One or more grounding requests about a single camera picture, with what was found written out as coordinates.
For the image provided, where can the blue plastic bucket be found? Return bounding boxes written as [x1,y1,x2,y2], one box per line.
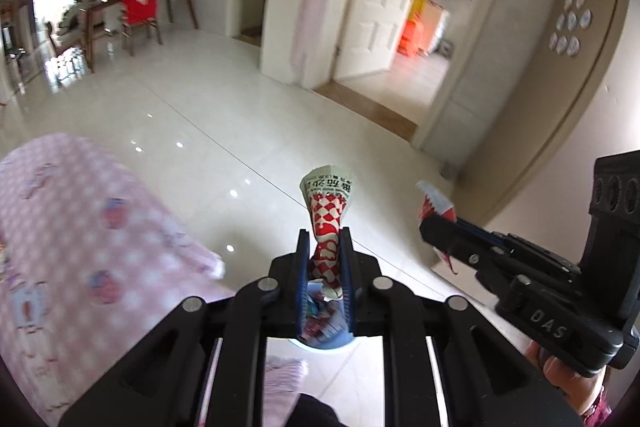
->
[292,279,358,352]

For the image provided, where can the group of white wall plates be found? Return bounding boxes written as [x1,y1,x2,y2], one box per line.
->
[547,0,603,58]

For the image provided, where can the red checked printed wrapper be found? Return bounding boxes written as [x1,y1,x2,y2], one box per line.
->
[301,165,357,303]

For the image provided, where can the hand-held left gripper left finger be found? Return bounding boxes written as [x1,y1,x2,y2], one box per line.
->
[59,228,311,427]

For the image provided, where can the pink floral door curtain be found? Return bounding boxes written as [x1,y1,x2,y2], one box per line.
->
[290,0,331,88]

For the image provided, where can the red chair cover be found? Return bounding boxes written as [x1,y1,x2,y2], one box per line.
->
[118,0,163,25]

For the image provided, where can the orange plastic stools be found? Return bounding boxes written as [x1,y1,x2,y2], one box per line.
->
[396,19,426,58]

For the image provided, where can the person's right forearm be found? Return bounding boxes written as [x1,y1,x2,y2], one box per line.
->
[582,386,617,427]

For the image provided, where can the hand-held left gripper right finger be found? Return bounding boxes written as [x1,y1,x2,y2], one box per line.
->
[341,227,586,427]

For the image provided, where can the wooden dining table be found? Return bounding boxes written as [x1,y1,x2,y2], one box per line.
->
[80,0,201,72]

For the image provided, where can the person's right hand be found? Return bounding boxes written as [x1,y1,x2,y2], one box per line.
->
[525,341,608,408]

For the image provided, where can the white dresser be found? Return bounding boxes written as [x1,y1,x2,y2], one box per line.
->
[430,7,453,52]

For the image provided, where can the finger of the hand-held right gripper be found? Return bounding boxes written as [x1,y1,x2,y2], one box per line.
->
[419,213,522,294]
[455,218,582,274]

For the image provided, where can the person's dark trouser leg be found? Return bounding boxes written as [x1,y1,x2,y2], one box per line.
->
[287,394,346,427]

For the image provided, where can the wooden chair with cover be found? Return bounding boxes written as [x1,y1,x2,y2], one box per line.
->
[118,0,165,56]

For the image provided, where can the red white torn wrapper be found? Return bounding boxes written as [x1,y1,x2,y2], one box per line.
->
[416,180,460,275]

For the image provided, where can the pink checked tablecloth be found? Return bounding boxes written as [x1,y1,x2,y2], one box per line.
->
[0,133,311,427]

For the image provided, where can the bare wooden chair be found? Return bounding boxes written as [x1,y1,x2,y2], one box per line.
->
[44,21,96,72]

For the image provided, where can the yellow plastic item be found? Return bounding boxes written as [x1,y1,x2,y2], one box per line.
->
[407,0,431,25]

